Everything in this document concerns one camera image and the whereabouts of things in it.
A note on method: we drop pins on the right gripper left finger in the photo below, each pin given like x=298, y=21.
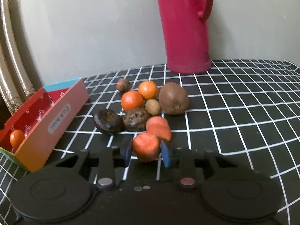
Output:
x=105, y=161

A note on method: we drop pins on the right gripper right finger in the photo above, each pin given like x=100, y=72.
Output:
x=187, y=162

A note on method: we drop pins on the carrot piece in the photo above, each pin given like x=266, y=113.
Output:
x=146, y=147
x=159, y=127

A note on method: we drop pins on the dark water chestnut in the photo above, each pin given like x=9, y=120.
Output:
x=108, y=122
x=135, y=119

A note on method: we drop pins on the mandarin orange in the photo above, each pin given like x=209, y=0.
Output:
x=148, y=89
x=131, y=100

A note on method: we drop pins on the carrot piece behind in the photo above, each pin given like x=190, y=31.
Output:
x=159, y=127

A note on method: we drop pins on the small tan longan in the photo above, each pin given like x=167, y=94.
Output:
x=153, y=107

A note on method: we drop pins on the large brown kiwi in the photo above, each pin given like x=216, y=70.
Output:
x=173, y=99

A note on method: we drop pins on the small brown chestnut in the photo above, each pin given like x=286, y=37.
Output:
x=123, y=85

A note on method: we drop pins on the black white grid tablecloth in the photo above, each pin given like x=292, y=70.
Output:
x=246, y=110

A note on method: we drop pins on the red cardboard box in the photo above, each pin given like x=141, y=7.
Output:
x=43, y=118

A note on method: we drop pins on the small orange in box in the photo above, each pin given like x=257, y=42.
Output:
x=16, y=138

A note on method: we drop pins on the pink thermos jug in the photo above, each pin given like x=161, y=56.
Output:
x=186, y=37

